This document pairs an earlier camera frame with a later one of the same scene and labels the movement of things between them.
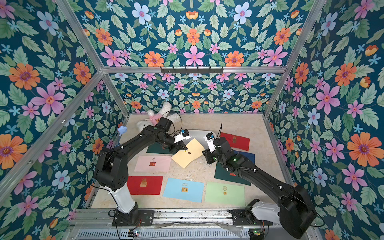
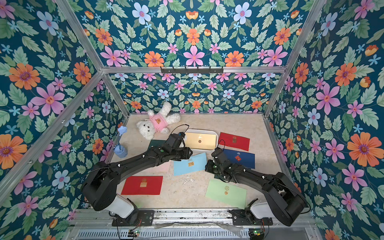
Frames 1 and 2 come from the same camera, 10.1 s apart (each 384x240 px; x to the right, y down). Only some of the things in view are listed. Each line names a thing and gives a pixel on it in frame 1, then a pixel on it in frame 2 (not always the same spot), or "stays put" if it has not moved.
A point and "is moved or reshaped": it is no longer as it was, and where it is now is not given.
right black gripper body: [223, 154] to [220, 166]
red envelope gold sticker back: [237, 142] stays put
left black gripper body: [168, 141] to [180, 154]
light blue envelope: [184, 190] to [195, 163]
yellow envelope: [195, 150] is moved or reshaped
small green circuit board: [256, 233] stays put
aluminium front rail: [161, 217] stays put
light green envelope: [227, 194] stays put
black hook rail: [192, 71] stays put
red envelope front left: [147, 185] stays put
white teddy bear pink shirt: [164, 112] stays put
